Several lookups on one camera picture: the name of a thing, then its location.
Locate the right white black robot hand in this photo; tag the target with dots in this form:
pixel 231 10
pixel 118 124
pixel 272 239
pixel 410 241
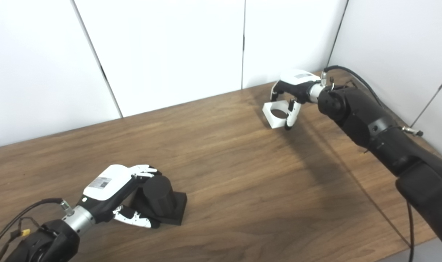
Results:
pixel 295 82

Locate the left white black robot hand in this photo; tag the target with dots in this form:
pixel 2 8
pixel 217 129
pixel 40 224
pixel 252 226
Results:
pixel 108 185

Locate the white square piece with hole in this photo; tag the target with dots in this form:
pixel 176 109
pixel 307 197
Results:
pixel 277 123

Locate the black cylinder peg with base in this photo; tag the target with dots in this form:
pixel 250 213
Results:
pixel 159 196

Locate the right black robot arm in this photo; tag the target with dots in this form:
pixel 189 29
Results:
pixel 377 127

